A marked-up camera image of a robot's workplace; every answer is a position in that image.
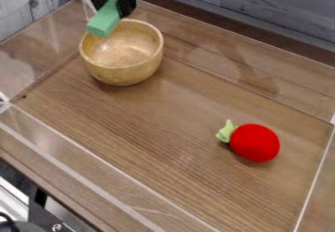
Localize green rectangular block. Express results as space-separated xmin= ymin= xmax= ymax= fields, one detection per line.
xmin=87 ymin=0 xmax=120 ymax=37

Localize clear acrylic tray walls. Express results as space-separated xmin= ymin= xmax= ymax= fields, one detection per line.
xmin=0 ymin=1 xmax=335 ymax=232

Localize red plush strawberry toy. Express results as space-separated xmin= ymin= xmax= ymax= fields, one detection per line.
xmin=215 ymin=119 xmax=281 ymax=162

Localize light wooden bowl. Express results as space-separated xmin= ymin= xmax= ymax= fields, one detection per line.
xmin=79 ymin=20 xmax=165 ymax=86

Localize black cable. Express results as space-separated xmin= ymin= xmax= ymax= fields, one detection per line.
xmin=0 ymin=211 xmax=24 ymax=232

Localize black metal table leg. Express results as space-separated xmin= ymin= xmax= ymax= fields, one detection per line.
xmin=28 ymin=188 xmax=75 ymax=232

